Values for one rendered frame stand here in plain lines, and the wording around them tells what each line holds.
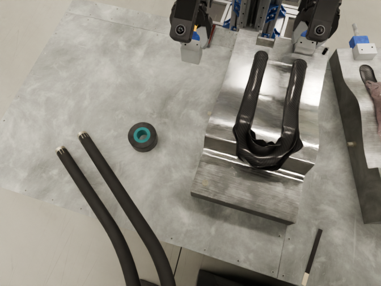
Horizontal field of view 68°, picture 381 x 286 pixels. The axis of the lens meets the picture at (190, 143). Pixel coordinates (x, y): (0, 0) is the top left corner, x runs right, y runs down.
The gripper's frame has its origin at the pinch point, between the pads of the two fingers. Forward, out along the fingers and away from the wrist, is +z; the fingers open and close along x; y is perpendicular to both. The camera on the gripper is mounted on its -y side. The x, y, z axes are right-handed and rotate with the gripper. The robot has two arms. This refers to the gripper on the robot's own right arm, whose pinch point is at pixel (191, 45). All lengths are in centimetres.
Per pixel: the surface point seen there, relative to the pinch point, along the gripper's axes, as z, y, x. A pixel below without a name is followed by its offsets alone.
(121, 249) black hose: 6, -53, 0
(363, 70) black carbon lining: 10, 12, -48
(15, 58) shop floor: 95, 32, 141
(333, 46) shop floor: 95, 100, -64
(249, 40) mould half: 6.0, 10.8, -13.9
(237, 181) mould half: 8.9, -30.0, -20.7
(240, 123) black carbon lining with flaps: 3.7, -16.8, -17.6
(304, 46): 3.3, 10.2, -29.0
